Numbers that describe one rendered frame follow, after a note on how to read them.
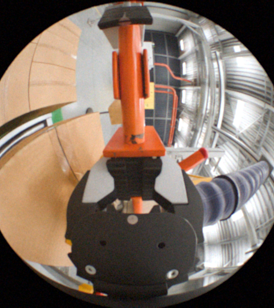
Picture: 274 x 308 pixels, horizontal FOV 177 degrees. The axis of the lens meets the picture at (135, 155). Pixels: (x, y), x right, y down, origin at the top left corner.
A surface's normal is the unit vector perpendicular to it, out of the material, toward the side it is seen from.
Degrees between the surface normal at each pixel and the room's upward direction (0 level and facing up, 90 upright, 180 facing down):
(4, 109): 0
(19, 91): 0
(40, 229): 0
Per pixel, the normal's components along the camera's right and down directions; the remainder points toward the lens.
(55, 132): 1.00, -0.02
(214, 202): -0.40, -0.56
